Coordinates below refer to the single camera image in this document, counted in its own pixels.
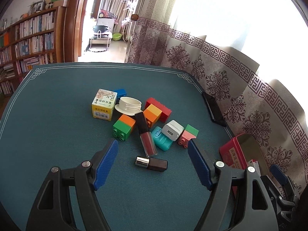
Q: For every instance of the teal desktop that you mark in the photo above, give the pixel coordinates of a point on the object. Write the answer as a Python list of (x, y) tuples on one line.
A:
[(60, 137)]

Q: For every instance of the red tin box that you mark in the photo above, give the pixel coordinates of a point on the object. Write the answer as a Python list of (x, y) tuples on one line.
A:
[(238, 154)]

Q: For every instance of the brown cardboard box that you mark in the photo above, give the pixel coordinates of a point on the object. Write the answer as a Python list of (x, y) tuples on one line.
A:
[(61, 3)]

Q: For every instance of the green plastic basin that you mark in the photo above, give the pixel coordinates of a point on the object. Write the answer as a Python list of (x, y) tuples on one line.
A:
[(116, 36)]

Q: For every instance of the black chair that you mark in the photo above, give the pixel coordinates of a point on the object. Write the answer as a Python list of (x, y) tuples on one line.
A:
[(101, 30)]

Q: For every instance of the patterned beige curtain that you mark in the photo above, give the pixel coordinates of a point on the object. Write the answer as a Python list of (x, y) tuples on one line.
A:
[(216, 77)]

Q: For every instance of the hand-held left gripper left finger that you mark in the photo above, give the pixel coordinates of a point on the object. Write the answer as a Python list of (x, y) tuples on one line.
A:
[(105, 166)]

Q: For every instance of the framed photo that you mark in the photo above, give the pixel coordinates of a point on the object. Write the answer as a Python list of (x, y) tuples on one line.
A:
[(38, 6)]

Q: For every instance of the red lip gloss tube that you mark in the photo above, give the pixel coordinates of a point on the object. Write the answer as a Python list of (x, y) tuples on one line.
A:
[(144, 132)]

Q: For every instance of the green and pink toy block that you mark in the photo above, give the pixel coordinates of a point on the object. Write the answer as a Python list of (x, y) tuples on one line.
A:
[(189, 134)]

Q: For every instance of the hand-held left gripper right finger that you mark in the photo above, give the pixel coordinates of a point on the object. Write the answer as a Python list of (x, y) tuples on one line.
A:
[(199, 166)]

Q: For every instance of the orange and yellow toy block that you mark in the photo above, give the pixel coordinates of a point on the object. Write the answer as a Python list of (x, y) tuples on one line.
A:
[(152, 115)]

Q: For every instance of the wooden door frame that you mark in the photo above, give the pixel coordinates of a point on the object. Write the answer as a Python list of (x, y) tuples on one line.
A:
[(72, 28)]

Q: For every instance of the blue toy block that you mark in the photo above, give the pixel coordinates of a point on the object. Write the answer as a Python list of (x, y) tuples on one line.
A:
[(121, 92)]

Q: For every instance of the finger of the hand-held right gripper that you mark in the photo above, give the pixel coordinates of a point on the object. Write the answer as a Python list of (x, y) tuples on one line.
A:
[(278, 173)]

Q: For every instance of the green and orange toy block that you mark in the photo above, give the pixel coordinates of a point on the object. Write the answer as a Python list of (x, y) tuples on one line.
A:
[(122, 127)]

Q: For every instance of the yellow and white ointment box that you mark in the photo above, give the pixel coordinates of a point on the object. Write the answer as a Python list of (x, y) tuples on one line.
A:
[(103, 105)]

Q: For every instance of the brown lipstick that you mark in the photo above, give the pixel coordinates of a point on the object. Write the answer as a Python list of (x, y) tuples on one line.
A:
[(154, 164)]

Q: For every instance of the black phone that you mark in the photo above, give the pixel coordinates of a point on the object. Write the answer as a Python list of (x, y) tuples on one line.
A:
[(214, 110)]

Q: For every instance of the white plastic jar lid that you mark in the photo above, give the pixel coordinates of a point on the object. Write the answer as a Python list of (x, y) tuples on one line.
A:
[(128, 105)]

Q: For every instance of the wooden bookshelf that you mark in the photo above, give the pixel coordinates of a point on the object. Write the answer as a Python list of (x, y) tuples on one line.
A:
[(31, 41)]

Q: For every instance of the white charger plug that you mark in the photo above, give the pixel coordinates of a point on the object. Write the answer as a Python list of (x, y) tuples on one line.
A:
[(172, 130)]

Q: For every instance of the teal dental floss case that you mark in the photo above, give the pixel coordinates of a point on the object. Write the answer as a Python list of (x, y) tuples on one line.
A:
[(161, 139)]

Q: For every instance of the red toy block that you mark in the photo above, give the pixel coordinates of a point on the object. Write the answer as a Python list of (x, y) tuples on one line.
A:
[(163, 110)]

